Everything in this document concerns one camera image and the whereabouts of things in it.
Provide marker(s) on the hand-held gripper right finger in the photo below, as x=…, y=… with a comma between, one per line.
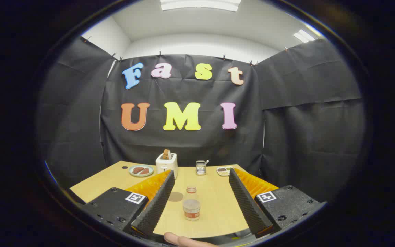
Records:
x=247, y=206

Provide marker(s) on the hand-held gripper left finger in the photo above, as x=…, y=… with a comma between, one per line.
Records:
x=156, y=206

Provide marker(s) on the round brown coaster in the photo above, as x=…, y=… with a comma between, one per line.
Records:
x=176, y=197

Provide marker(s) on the clear juice bottle red label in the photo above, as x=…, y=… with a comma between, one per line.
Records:
x=191, y=207

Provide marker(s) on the wooden table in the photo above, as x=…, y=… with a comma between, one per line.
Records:
x=214, y=202

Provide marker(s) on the brown meat piece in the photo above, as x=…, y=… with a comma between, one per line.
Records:
x=145, y=172
x=136, y=169

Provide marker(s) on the white toaster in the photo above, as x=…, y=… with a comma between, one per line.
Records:
x=166, y=166

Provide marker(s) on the pale green plate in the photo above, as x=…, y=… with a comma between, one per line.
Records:
x=131, y=172

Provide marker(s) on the white divided spice dish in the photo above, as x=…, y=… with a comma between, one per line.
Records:
x=223, y=171

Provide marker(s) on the brown bread slice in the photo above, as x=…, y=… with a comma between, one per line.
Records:
x=166, y=154

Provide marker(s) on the small ceiling light panel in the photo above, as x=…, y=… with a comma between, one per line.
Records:
x=303, y=35

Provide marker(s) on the long ceiling light panel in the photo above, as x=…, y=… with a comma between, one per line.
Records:
x=201, y=4

